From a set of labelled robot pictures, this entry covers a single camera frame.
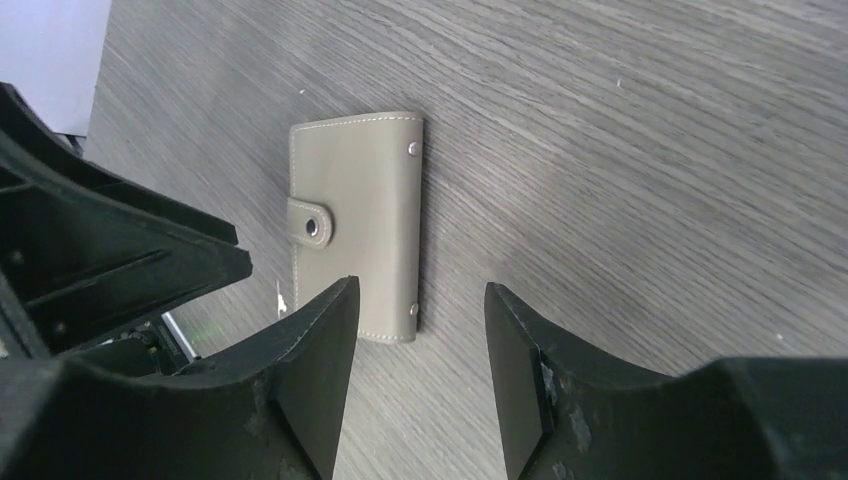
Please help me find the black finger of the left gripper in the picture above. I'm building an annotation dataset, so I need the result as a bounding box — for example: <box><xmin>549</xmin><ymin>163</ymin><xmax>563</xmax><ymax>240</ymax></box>
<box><xmin>1</xmin><ymin>83</ymin><xmax>253</xmax><ymax>358</ymax></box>

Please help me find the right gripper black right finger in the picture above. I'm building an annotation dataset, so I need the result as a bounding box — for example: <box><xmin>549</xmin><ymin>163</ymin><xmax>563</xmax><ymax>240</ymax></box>
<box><xmin>484</xmin><ymin>282</ymin><xmax>847</xmax><ymax>479</ymax></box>

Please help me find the grey leather card holder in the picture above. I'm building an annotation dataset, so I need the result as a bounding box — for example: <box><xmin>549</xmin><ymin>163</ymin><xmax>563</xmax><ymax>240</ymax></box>
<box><xmin>287</xmin><ymin>111</ymin><xmax>424</xmax><ymax>344</ymax></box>

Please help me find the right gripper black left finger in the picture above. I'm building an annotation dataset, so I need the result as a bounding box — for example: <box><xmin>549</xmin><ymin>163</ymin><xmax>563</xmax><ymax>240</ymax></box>
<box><xmin>1</xmin><ymin>276</ymin><xmax>360</xmax><ymax>479</ymax></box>

